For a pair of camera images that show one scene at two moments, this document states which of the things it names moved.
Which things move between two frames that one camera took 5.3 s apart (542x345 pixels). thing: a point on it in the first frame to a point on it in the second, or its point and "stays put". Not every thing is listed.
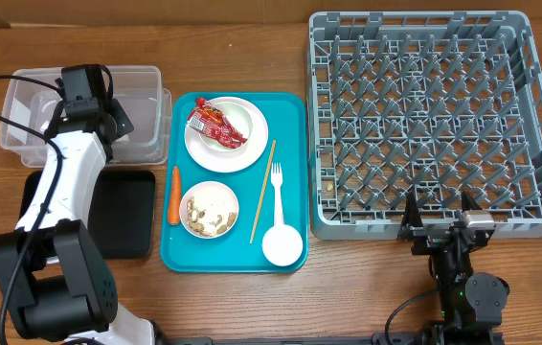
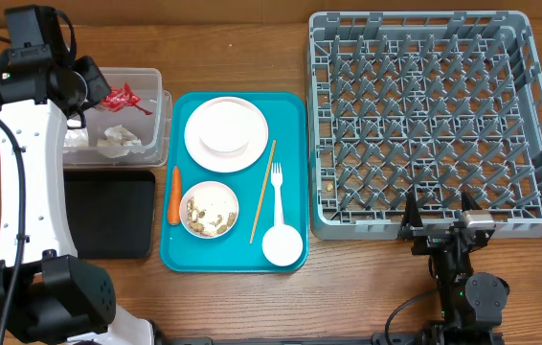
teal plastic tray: x=236 y=194 stays put
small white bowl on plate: x=237 y=118 stays put
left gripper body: x=118 y=110 to x=97 y=83
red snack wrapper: x=211 y=121 to x=118 y=100
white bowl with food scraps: x=209 y=209 stays put
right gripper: x=433 y=237 stays put
